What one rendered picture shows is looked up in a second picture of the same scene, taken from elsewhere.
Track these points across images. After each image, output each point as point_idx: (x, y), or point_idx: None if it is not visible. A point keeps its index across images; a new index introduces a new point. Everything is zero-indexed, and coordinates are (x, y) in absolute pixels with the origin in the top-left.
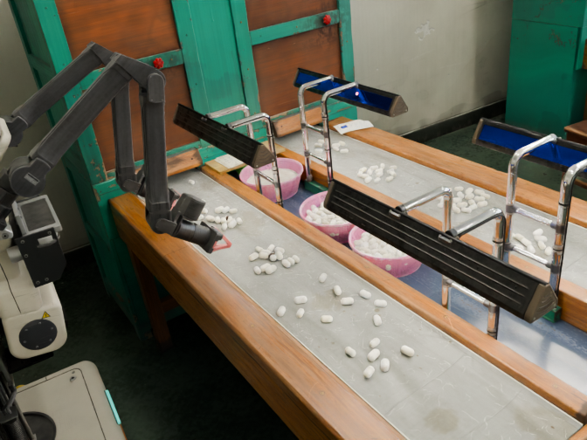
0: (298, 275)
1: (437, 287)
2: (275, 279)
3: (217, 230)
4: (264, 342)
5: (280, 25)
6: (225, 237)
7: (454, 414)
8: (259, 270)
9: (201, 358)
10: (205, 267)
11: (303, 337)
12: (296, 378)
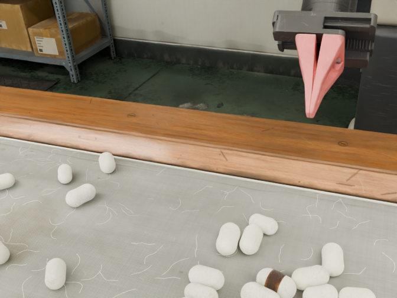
0: (143, 266)
1: None
2: (194, 230)
3: (305, 26)
4: (89, 106)
5: None
6: (302, 72)
7: None
8: (250, 219)
9: None
10: (378, 162)
11: (38, 151)
12: (11, 93)
